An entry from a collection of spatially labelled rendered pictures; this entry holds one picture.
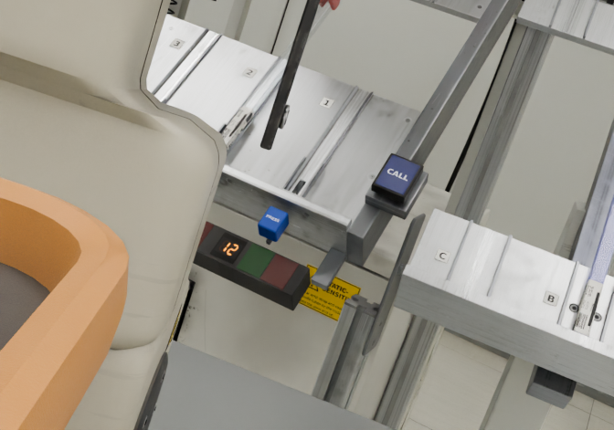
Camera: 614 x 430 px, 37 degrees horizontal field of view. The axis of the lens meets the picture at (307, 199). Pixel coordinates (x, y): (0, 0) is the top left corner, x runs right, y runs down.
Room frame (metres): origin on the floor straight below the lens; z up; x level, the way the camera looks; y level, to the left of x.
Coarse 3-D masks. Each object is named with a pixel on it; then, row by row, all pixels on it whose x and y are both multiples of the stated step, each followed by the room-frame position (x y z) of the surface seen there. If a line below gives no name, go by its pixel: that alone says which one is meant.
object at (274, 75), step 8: (320, 8) 1.22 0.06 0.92; (328, 8) 1.22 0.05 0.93; (320, 16) 1.20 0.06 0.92; (312, 24) 1.19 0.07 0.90; (320, 24) 1.21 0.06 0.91; (312, 32) 1.19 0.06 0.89; (288, 48) 1.16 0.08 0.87; (288, 56) 1.15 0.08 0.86; (280, 64) 1.14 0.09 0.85; (272, 72) 1.13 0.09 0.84; (280, 72) 1.13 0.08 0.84; (264, 80) 1.12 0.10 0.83; (272, 80) 1.12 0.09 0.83; (256, 88) 1.11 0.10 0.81; (264, 88) 1.11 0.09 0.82; (272, 88) 1.12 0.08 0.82; (256, 96) 1.10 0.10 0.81; (264, 96) 1.10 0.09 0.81; (248, 104) 1.09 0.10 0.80; (256, 104) 1.09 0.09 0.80
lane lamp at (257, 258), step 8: (256, 248) 0.97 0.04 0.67; (264, 248) 0.97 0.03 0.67; (248, 256) 0.96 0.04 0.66; (256, 256) 0.96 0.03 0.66; (264, 256) 0.96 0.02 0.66; (272, 256) 0.96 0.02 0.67; (240, 264) 0.95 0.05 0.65; (248, 264) 0.95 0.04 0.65; (256, 264) 0.95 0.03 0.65; (264, 264) 0.95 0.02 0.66; (248, 272) 0.94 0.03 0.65; (256, 272) 0.94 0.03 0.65
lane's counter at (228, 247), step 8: (224, 240) 0.97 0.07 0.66; (232, 240) 0.97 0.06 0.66; (240, 240) 0.97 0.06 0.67; (216, 248) 0.96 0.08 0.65; (224, 248) 0.96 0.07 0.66; (232, 248) 0.96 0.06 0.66; (240, 248) 0.96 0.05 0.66; (216, 256) 0.96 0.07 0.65; (224, 256) 0.96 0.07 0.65; (232, 256) 0.96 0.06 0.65; (232, 264) 0.95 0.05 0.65
